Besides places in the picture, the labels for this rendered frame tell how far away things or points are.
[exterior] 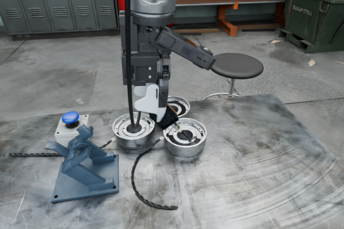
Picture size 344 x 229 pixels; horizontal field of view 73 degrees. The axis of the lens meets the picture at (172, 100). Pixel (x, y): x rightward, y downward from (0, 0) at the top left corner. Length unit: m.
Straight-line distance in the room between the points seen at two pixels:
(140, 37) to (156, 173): 0.29
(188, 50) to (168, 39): 0.04
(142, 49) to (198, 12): 4.08
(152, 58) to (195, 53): 0.07
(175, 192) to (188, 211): 0.05
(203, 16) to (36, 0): 2.64
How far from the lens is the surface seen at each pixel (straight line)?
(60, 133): 0.62
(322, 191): 0.59
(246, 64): 1.48
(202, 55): 0.41
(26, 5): 4.02
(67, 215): 0.52
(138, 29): 0.39
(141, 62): 0.39
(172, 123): 0.49
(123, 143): 0.58
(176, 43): 0.39
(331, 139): 2.13
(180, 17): 4.42
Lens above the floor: 1.22
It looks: 34 degrees down
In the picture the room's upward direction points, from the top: straight up
